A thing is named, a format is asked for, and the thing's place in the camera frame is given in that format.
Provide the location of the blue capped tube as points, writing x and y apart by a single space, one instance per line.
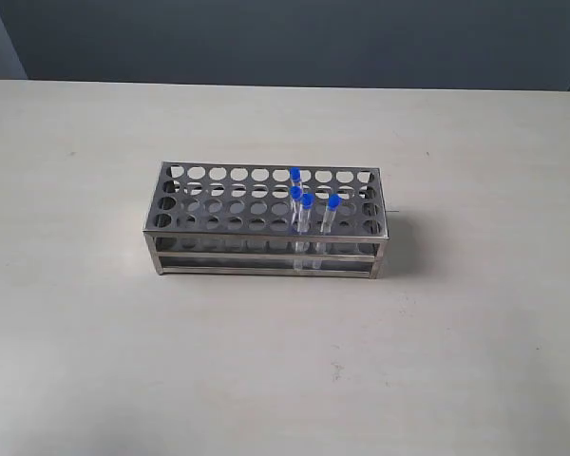
295 175
327 223
303 223
296 194

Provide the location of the stainless steel test tube rack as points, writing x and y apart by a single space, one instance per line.
234 219

